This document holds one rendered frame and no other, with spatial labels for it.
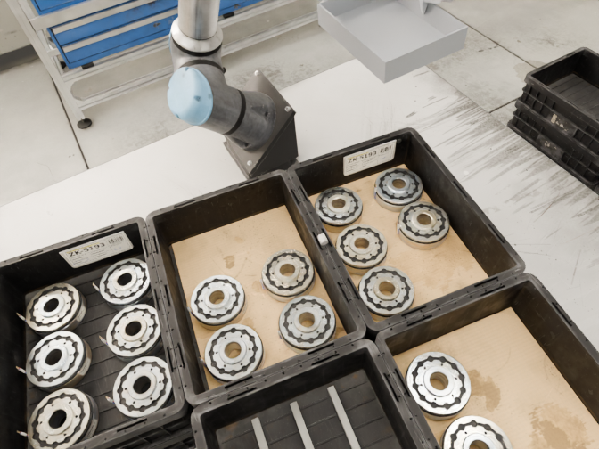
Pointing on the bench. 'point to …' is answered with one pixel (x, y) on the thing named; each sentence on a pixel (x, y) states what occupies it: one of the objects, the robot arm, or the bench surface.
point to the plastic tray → (392, 33)
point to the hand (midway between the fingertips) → (424, 6)
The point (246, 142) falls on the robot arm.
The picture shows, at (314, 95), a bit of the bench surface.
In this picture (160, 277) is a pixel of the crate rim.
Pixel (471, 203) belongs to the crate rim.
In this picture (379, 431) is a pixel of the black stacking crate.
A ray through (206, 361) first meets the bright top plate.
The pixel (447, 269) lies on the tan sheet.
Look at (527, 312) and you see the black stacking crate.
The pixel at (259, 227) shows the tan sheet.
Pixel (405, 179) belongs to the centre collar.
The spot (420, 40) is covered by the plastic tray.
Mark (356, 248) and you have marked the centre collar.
